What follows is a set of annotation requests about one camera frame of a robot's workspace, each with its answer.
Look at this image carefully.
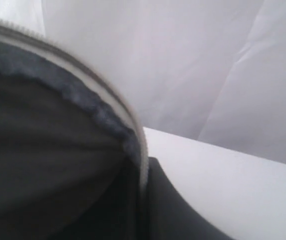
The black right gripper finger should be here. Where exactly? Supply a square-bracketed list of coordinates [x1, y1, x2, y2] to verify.
[147, 157, 229, 240]

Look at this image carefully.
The cream fabric duffel bag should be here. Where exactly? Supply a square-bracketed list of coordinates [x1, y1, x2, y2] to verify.
[0, 19, 149, 240]

